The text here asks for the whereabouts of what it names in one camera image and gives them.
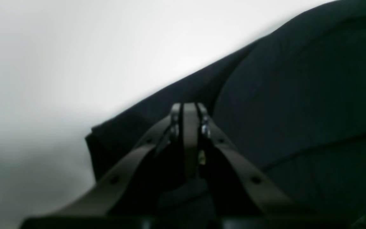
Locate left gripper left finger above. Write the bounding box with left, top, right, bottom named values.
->
left=21, top=103, right=191, bottom=229

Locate black T-shirt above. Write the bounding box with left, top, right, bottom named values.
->
left=86, top=0, right=366, bottom=223

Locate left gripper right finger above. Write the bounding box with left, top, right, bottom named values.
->
left=195, top=103, right=350, bottom=229

